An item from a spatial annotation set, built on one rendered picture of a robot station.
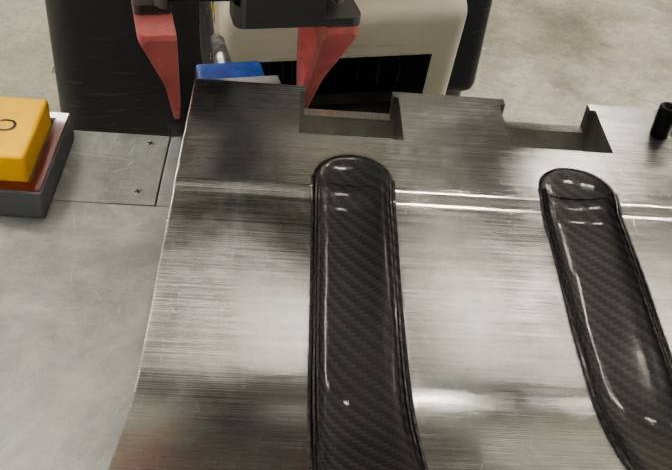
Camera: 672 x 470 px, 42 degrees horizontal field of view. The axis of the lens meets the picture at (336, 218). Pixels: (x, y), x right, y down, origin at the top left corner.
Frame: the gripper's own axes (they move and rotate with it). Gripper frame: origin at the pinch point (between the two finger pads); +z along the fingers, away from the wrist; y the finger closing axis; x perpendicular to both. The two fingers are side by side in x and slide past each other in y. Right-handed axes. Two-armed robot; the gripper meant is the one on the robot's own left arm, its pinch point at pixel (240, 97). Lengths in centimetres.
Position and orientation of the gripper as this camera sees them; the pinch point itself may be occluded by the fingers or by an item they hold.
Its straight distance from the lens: 54.8
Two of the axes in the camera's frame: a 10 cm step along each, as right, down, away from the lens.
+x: -2.4, -6.5, 7.2
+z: -1.0, 7.6, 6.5
